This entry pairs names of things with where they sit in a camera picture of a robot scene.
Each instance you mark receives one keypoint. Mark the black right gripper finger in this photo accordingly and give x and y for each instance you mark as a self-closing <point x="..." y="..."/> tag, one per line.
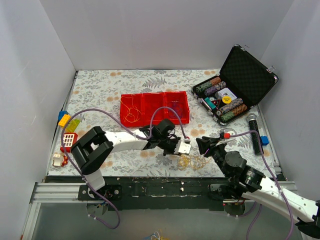
<point x="211" y="140"/>
<point x="202" y="147"/>

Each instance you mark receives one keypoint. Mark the blue toy brick left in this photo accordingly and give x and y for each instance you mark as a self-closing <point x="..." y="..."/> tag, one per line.
<point x="61" y="114"/>

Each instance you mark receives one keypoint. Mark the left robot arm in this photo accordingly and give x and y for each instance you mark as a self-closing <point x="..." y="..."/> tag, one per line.
<point x="91" y="150"/>

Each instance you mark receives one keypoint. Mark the red plastic bin right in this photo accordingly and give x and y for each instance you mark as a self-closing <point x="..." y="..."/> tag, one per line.
<point x="178" y="101"/>

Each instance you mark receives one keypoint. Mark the red plastic bin middle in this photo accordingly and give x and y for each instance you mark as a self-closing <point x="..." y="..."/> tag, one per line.
<point x="150" y="103"/>

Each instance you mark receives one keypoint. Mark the red plastic bin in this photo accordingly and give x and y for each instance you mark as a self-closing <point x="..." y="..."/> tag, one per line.
<point x="150" y="103"/>
<point x="178" y="101"/>
<point x="131" y="110"/>

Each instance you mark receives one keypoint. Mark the green toy brick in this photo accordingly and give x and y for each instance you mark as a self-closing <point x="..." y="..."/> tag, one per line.
<point x="73" y="124"/>

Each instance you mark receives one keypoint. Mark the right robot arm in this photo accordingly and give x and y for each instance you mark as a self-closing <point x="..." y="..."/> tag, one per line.
<point x="244" y="181"/>

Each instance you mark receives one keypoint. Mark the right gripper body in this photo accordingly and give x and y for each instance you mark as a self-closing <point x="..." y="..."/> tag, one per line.
<point x="210" y="148"/>

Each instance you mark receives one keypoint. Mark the black microphone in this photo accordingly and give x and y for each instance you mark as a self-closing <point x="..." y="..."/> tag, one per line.
<point x="255" y="136"/>

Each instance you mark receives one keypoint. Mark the black poker chip case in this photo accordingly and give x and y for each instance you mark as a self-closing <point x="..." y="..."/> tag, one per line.
<point x="246" y="78"/>

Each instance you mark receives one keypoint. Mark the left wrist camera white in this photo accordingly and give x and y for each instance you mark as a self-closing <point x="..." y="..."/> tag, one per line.
<point x="183" y="147"/>

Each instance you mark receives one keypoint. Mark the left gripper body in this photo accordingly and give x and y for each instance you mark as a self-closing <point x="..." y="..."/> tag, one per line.
<point x="171" y="146"/>

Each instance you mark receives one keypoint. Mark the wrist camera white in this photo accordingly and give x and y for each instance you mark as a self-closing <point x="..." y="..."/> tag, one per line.
<point x="226" y="135"/>
<point x="183" y="147"/>

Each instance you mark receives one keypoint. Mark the red plastic bin left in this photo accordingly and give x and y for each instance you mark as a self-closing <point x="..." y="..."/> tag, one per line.
<point x="131" y="110"/>

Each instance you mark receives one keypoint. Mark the blue toy block right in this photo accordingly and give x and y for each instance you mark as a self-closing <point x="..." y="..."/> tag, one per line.
<point x="264" y="140"/>

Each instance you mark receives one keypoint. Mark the red white window brick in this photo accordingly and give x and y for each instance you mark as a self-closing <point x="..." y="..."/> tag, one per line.
<point x="68" y="140"/>

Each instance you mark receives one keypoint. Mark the yellow toy brick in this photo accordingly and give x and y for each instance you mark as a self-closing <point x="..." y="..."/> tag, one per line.
<point x="64" y="120"/>

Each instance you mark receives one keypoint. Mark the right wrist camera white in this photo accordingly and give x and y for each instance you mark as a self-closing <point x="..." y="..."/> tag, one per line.
<point x="226" y="135"/>

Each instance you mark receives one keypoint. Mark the red white toy figure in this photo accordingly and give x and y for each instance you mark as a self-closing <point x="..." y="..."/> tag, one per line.
<point x="59" y="160"/>

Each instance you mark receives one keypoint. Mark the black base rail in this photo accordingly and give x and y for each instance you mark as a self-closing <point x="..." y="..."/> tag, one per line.
<point x="160" y="193"/>

